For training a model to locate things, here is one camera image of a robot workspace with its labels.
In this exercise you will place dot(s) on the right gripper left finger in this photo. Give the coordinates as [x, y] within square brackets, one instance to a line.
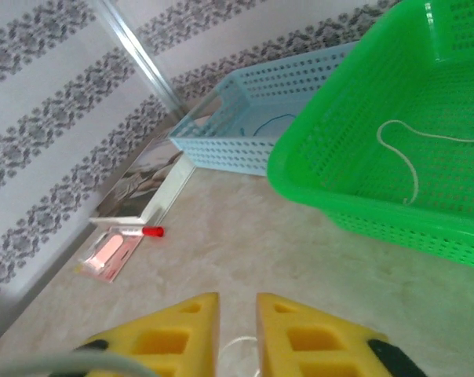
[162, 345]

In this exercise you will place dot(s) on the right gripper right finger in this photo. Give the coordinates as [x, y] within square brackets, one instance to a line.
[311, 345]

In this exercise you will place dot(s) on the pink blister package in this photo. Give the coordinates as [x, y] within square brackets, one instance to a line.
[111, 251]

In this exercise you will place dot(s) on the marker pen with red cap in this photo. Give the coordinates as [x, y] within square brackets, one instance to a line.
[154, 231]

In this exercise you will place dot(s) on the book with photo cover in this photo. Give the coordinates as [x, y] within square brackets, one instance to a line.
[143, 184]

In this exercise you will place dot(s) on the green mesh plastic basket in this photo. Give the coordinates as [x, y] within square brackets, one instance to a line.
[339, 176]

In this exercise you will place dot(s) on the light blue perforated basket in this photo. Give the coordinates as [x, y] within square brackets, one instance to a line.
[229, 153]

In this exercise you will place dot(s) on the aluminium frame post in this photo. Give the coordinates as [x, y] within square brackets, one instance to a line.
[143, 59]

